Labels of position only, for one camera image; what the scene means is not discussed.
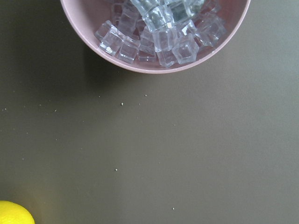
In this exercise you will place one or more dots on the clear ice cube front left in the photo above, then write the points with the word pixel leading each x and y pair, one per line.
pixel 129 50

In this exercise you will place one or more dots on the clear ice cube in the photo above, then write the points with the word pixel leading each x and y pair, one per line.
pixel 129 50
pixel 112 41
pixel 186 49

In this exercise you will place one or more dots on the clear ice cube front right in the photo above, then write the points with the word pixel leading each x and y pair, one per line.
pixel 186 49

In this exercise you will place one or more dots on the pink bowl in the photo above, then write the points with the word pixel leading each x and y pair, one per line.
pixel 85 16

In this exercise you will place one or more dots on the yellow lemon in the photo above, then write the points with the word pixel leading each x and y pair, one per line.
pixel 12 213

